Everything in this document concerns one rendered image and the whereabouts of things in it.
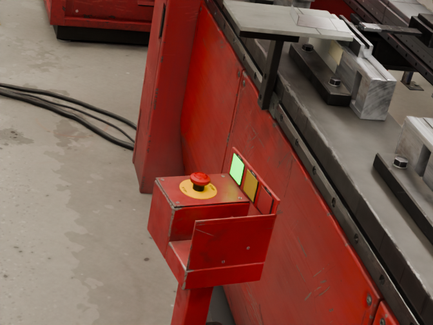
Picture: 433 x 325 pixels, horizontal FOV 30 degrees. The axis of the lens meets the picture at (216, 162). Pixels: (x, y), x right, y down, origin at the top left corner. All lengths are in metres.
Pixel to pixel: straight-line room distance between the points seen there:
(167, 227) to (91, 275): 1.09
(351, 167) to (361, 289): 0.24
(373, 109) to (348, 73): 0.12
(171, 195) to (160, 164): 1.47
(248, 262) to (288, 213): 0.32
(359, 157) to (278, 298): 0.42
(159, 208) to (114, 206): 1.39
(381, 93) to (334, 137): 0.17
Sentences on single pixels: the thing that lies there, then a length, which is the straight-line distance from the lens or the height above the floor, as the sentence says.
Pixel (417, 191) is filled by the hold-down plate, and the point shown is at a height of 0.90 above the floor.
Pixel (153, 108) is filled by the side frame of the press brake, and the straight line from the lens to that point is 2.86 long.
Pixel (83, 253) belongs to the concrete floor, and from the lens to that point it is 2.67.
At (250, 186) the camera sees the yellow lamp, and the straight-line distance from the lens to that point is 1.52.
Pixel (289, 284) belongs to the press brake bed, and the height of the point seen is 0.53.
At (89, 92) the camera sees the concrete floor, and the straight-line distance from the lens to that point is 3.78.
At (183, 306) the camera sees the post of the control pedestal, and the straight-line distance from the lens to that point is 1.61.
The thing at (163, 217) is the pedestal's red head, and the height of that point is 0.73.
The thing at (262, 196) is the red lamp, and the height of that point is 0.82.
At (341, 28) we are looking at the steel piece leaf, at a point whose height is 1.00.
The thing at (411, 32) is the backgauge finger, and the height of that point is 1.00.
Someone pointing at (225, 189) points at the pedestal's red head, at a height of 0.78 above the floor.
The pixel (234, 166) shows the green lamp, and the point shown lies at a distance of 1.57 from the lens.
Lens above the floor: 1.54
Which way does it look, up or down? 28 degrees down
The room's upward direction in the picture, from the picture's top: 11 degrees clockwise
